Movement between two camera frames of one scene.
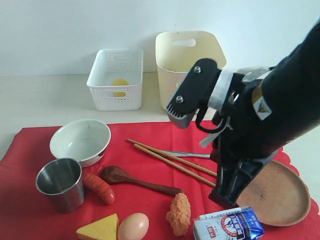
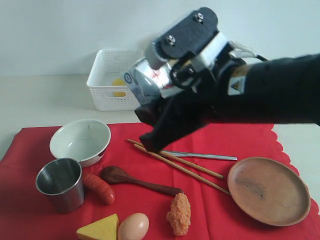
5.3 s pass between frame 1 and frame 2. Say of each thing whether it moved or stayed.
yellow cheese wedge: stayed
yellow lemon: stayed
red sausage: stayed
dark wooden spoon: stayed
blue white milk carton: moved
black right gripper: moved
